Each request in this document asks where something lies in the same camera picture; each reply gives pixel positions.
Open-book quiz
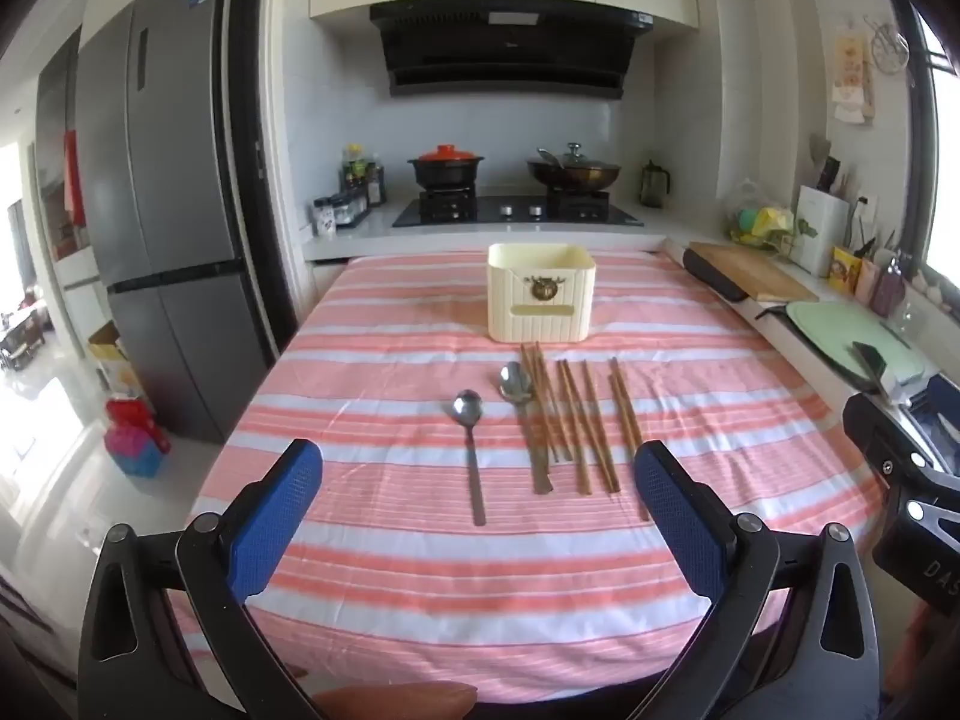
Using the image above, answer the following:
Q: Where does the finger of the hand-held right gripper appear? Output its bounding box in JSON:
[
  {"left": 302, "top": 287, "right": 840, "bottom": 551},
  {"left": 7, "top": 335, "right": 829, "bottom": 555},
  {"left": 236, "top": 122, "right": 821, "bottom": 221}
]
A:
[{"left": 841, "top": 392, "right": 960, "bottom": 605}]

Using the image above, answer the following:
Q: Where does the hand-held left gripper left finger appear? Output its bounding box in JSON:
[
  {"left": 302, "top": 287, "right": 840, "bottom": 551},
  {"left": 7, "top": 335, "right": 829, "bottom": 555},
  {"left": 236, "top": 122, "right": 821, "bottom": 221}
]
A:
[{"left": 75, "top": 439, "right": 325, "bottom": 720}]

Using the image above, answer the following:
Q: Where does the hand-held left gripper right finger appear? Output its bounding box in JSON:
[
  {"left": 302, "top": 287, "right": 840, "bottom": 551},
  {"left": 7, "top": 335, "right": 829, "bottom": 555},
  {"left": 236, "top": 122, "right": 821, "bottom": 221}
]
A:
[{"left": 632, "top": 439, "right": 882, "bottom": 720}]

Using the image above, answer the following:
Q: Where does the row of wooden chopsticks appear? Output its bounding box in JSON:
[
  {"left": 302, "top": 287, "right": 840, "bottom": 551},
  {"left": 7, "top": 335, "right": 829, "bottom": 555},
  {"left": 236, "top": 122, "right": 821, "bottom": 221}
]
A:
[{"left": 520, "top": 341, "right": 652, "bottom": 522}]

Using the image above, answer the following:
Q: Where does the short-handled steel spoon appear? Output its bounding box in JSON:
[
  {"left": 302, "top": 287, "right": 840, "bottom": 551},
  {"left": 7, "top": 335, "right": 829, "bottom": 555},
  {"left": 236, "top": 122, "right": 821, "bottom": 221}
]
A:
[{"left": 450, "top": 388, "right": 488, "bottom": 527}]

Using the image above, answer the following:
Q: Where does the long-handled steel spoon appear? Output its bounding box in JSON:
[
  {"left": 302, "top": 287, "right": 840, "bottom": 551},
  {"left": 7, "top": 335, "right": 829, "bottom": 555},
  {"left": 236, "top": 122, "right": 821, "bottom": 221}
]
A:
[{"left": 498, "top": 361, "right": 556, "bottom": 497}]

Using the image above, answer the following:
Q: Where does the cream ribbed utensil holder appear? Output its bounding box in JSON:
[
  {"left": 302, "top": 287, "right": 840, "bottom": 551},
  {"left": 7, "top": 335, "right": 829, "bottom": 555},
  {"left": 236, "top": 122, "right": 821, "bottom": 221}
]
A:
[{"left": 486, "top": 242, "right": 599, "bottom": 346}]

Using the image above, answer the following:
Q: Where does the dark blue container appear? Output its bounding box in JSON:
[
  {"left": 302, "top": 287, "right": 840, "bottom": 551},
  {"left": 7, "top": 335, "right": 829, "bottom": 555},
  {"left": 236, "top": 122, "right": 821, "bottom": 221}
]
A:
[{"left": 904, "top": 373, "right": 960, "bottom": 467}]

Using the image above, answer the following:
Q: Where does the small black object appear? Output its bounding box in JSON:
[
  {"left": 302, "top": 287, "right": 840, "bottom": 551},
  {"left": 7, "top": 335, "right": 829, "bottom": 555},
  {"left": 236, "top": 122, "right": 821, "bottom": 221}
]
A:
[{"left": 851, "top": 341, "right": 892, "bottom": 395}]

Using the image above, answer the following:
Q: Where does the red and blue toy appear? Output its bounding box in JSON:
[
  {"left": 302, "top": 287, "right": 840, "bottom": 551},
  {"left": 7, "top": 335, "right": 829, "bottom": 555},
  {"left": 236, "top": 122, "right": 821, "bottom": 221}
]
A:
[{"left": 103, "top": 394, "right": 173, "bottom": 479}]

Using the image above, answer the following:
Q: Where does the purple container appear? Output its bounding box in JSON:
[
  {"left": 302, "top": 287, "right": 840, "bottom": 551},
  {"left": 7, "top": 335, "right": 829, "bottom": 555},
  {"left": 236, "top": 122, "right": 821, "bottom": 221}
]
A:
[{"left": 870, "top": 255, "right": 910, "bottom": 317}]

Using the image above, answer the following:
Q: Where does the pink white striped tablecloth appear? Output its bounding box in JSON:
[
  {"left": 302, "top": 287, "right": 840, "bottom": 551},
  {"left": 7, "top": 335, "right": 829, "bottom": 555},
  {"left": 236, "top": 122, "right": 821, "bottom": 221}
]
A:
[{"left": 169, "top": 247, "right": 890, "bottom": 706}]

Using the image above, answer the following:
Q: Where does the yellow snack packet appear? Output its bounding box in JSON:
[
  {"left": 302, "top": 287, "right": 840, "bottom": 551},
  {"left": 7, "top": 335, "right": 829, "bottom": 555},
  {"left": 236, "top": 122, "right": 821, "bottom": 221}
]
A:
[{"left": 830, "top": 245, "right": 863, "bottom": 293}]

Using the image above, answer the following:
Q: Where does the wooden cutting board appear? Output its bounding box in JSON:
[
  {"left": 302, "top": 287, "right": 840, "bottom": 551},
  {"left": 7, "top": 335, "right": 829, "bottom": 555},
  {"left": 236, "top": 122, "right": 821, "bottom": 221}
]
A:
[{"left": 686, "top": 241, "right": 820, "bottom": 303}]

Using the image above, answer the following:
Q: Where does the brown rounded object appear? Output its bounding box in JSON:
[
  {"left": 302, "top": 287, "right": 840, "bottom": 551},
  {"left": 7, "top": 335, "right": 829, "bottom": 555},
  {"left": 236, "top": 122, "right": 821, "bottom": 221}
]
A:
[{"left": 310, "top": 680, "right": 479, "bottom": 720}]

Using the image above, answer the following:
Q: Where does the white knife block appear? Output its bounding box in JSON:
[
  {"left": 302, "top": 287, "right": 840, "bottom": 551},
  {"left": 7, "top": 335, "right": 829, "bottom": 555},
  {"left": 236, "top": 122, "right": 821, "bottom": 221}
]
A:
[{"left": 793, "top": 185, "right": 851, "bottom": 277}]

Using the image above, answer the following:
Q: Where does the cardboard box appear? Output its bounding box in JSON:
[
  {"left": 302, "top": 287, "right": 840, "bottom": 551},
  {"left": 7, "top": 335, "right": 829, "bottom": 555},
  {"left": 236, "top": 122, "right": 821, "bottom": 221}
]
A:
[{"left": 88, "top": 321, "right": 145, "bottom": 400}]

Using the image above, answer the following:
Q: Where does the black tray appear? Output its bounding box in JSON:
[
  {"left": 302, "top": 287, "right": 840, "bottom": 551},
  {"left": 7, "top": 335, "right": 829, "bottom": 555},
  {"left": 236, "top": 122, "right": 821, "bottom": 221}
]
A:
[{"left": 681, "top": 247, "right": 752, "bottom": 304}]

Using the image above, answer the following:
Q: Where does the yellow green plastic bag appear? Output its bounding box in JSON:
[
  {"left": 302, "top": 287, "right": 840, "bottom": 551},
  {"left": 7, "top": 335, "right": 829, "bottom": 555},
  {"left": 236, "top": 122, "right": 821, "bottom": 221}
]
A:
[{"left": 726, "top": 204, "right": 796, "bottom": 250}]

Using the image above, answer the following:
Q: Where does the grey spatula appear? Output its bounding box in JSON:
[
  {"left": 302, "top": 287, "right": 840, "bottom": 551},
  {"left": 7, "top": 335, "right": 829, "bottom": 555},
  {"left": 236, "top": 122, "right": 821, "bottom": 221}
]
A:
[{"left": 808, "top": 133, "right": 833, "bottom": 190}]

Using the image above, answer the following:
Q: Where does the grey refrigerator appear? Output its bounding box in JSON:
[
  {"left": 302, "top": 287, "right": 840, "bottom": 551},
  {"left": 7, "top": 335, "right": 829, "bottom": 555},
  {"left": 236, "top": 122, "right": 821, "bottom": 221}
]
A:
[{"left": 75, "top": 0, "right": 280, "bottom": 445}]

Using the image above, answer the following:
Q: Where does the dark glass pitcher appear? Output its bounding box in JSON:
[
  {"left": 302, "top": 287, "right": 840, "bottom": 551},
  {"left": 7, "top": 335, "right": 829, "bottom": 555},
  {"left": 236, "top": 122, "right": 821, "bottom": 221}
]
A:
[{"left": 639, "top": 160, "right": 671, "bottom": 209}]

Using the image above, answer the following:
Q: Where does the black gas cooktop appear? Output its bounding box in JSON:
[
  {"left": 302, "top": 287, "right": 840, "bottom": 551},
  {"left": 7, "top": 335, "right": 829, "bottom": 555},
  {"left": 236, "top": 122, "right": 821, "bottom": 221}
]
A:
[{"left": 391, "top": 193, "right": 644, "bottom": 229}]

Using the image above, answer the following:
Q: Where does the row of condiment bottles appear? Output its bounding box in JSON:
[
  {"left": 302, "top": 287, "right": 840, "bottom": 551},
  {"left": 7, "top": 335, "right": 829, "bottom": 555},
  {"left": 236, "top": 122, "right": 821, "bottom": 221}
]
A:
[{"left": 341, "top": 144, "right": 388, "bottom": 208}]

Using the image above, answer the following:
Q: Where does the wok with glass lid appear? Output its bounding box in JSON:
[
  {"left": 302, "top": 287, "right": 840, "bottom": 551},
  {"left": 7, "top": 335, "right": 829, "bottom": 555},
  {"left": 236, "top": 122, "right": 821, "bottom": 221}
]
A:
[{"left": 526, "top": 142, "right": 623, "bottom": 193}]

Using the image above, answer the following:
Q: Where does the black pot with orange lid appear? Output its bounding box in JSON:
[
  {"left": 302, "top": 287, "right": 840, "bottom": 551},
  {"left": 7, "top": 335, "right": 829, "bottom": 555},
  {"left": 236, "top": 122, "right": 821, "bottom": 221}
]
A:
[{"left": 407, "top": 144, "right": 485, "bottom": 193}]

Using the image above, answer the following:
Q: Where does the red hanging cloth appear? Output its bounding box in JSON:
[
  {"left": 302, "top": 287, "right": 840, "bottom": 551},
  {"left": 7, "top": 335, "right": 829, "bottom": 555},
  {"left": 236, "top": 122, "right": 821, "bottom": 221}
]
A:
[{"left": 61, "top": 129, "right": 88, "bottom": 227}]

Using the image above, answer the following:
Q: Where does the black range hood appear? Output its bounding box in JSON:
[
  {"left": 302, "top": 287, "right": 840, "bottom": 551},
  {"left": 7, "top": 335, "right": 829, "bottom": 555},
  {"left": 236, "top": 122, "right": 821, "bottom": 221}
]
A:
[{"left": 369, "top": 2, "right": 655, "bottom": 100}]

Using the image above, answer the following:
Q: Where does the wall calendar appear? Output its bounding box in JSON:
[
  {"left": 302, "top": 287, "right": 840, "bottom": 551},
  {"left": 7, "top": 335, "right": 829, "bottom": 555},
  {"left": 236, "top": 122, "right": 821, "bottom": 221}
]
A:
[{"left": 832, "top": 25, "right": 878, "bottom": 125}]

